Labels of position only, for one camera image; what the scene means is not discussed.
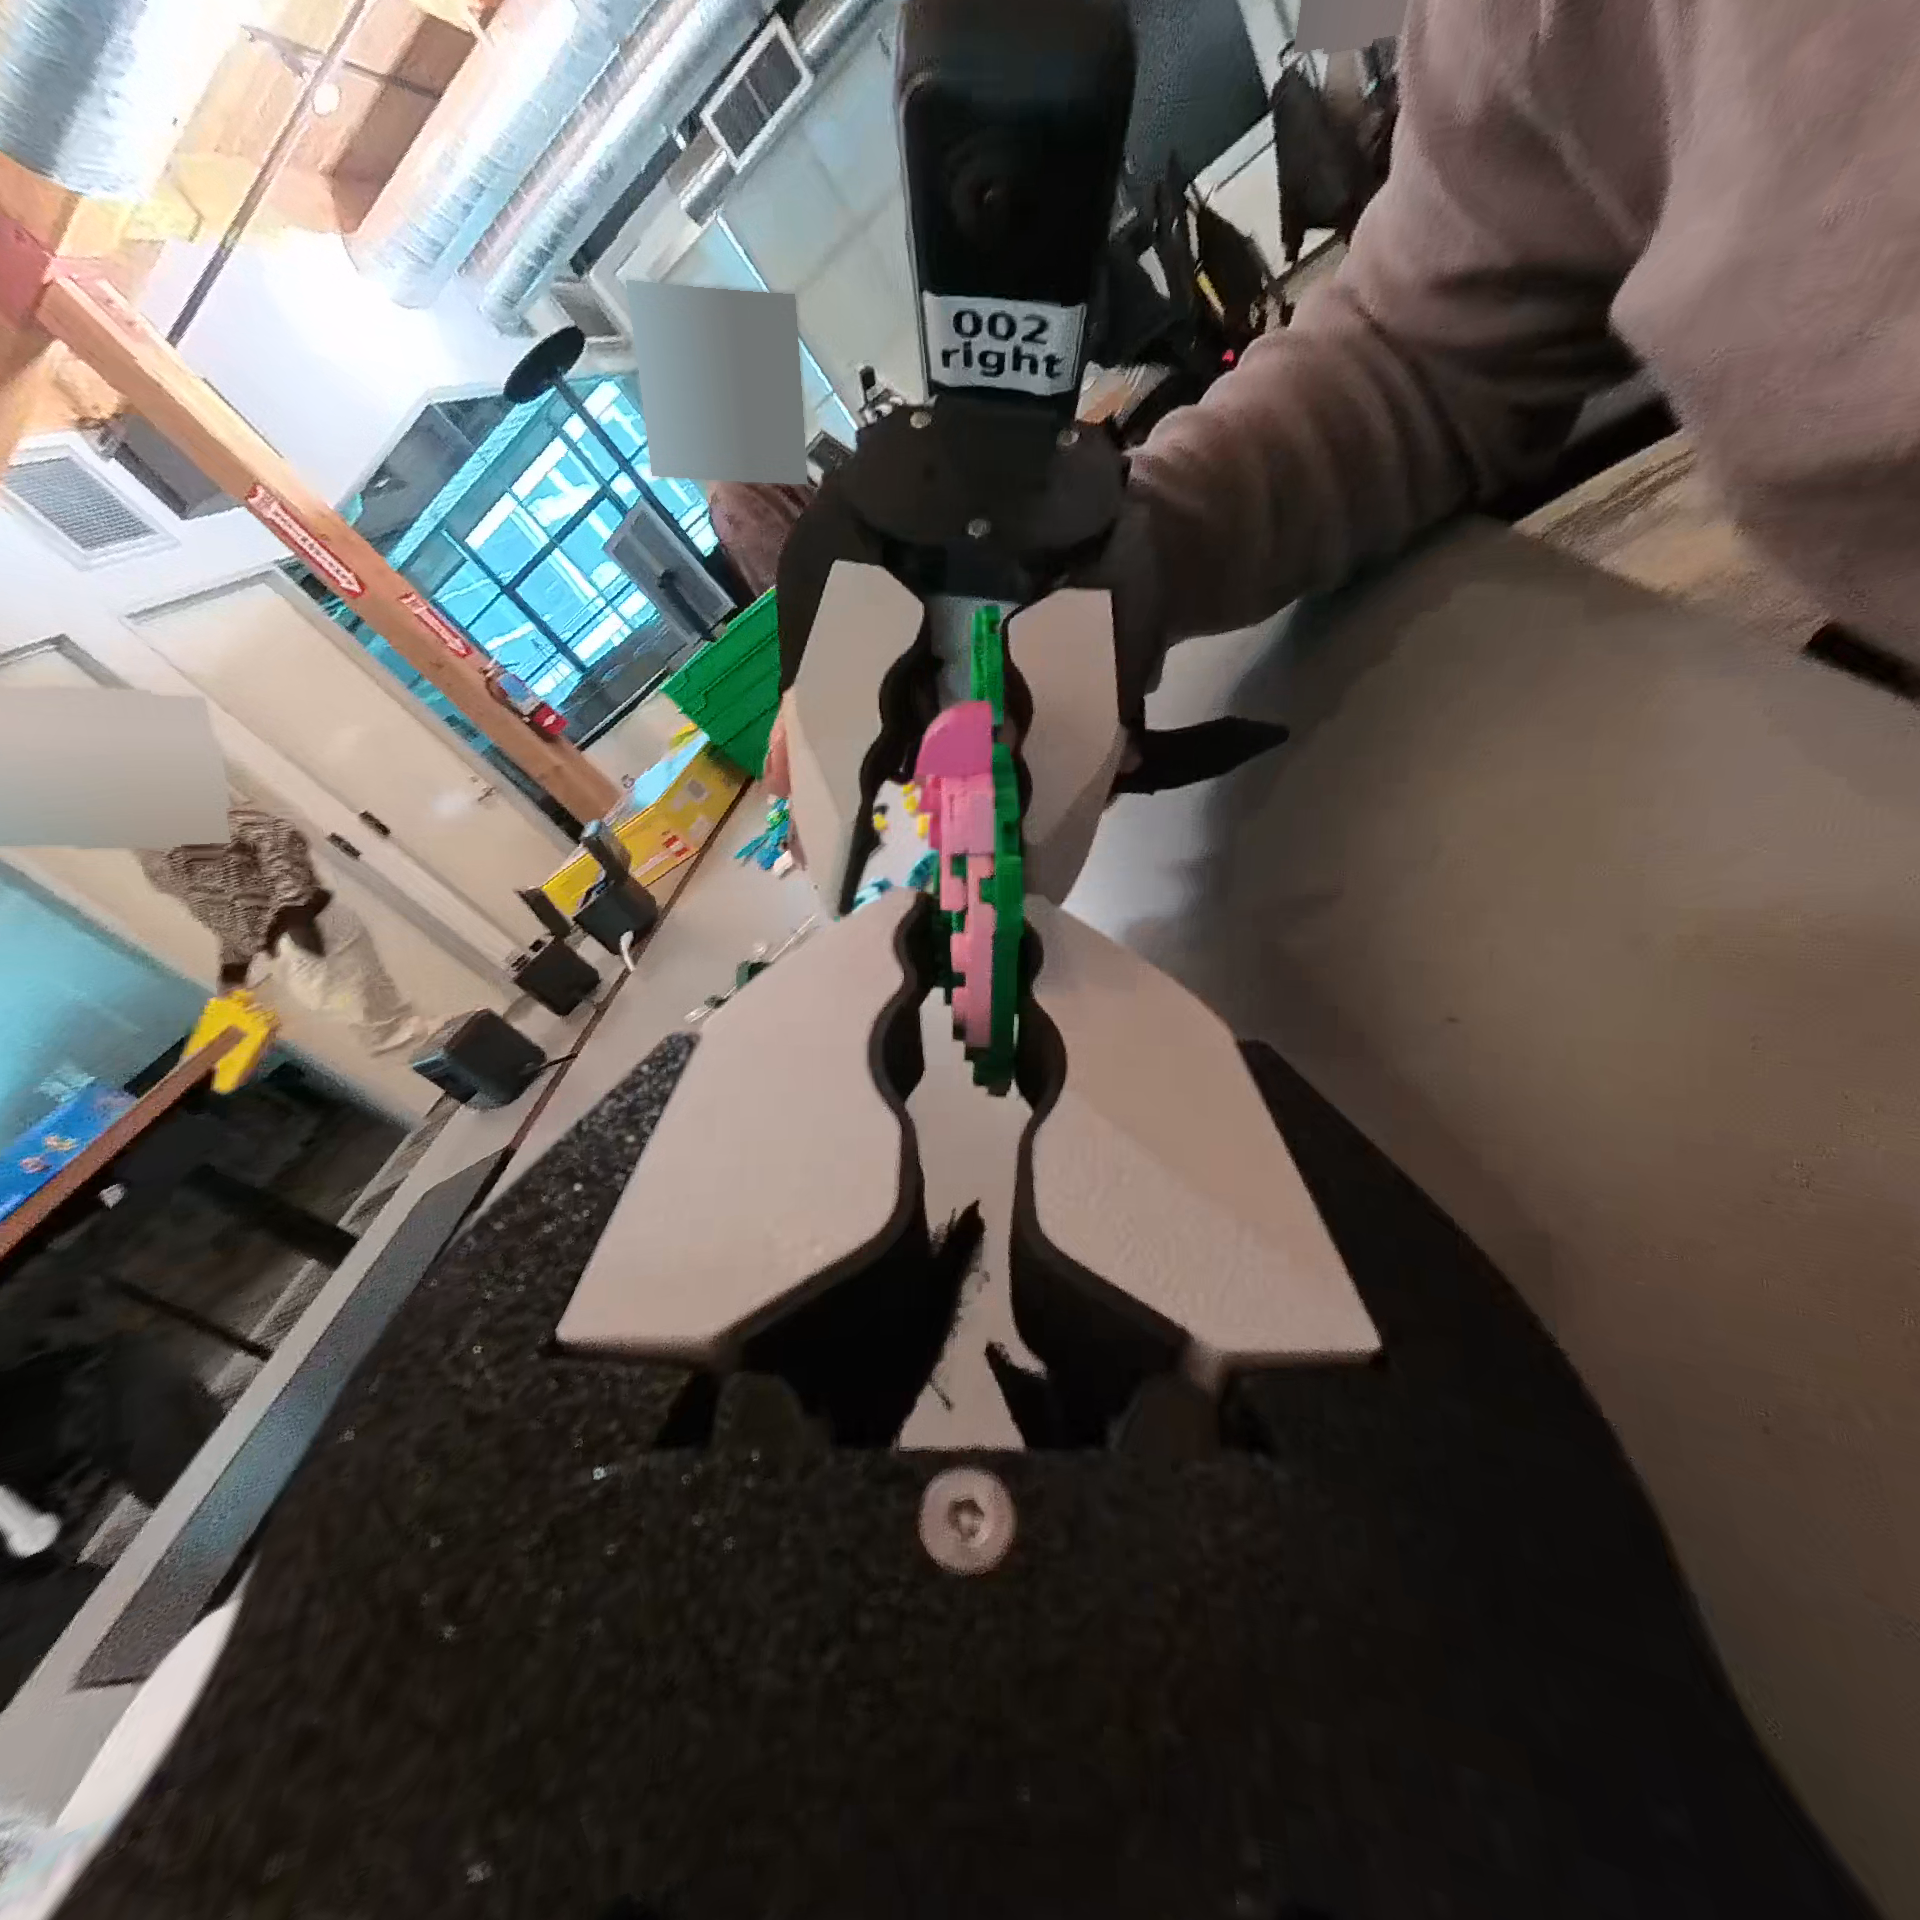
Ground white ceiling vent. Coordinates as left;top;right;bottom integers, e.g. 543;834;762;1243
698;22;818;166

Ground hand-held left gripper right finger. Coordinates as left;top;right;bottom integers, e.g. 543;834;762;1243
1016;901;1385;1375

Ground stack of green lego baseplates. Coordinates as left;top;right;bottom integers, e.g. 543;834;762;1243
662;584;785;774

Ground grey wall vent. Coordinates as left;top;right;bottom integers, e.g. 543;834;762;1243
0;442;183;565

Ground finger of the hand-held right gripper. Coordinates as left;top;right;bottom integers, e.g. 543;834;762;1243
779;560;928;920
1008;590;1136;906

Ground person's grey sweater torso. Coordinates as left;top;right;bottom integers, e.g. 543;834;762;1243
1320;0;1920;706

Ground yellow lego box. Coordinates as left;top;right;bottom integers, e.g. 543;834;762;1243
538;742;752;920

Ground yellow plastic toy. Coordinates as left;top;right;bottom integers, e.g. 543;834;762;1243
183;988;283;1096

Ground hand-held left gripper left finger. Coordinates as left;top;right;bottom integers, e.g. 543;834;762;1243
558;890;925;1367

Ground scattered mixed-colour lego bricks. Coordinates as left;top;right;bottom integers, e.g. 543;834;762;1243
704;779;941;998

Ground colourful toy box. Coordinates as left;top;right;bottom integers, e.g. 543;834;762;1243
0;1079;144;1220

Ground black round disc stand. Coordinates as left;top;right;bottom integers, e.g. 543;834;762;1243
503;328;664;495

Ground green and pink lego model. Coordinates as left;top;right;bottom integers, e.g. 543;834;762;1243
909;599;1040;1096

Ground silver ventilation duct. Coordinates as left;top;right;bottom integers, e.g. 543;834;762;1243
353;0;664;301
0;0;226;196
480;0;903;338

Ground wooden ceiling beam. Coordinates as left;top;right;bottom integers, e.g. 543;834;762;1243
0;224;633;819

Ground person's right forearm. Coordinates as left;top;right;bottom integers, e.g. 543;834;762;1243
1119;224;1653;693

